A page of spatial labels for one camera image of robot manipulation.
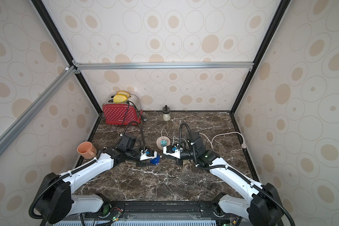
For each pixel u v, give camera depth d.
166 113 1.09
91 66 0.91
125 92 1.06
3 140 0.53
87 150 0.88
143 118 1.13
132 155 0.68
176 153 0.61
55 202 0.41
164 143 0.92
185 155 0.64
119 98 1.01
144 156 0.67
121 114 1.03
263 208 0.39
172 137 1.03
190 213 0.73
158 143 0.97
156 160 0.74
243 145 0.98
